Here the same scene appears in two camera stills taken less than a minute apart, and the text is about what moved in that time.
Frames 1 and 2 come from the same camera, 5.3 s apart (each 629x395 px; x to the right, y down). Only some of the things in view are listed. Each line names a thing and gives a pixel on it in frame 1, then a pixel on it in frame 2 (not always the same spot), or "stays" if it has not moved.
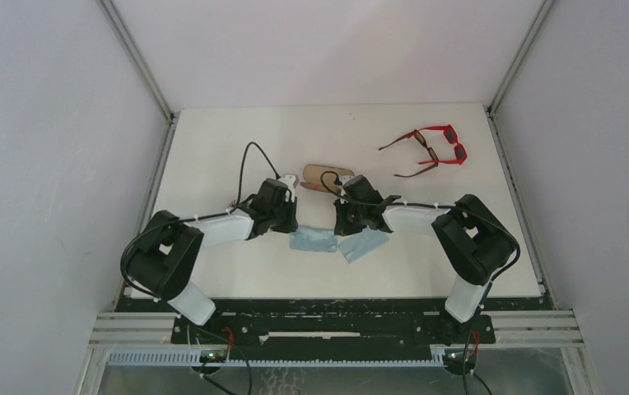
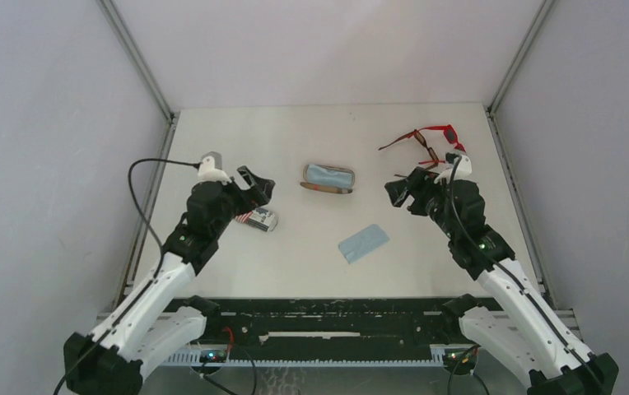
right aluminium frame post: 505,164 stays
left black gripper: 281,219 → 243,191
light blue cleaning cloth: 313,239 → 335,178
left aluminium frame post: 149,197 stays
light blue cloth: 356,244 stays
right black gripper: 351,219 → 416,190
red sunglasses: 450,137 stays
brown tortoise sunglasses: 431,152 stays
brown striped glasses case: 324,178 stays
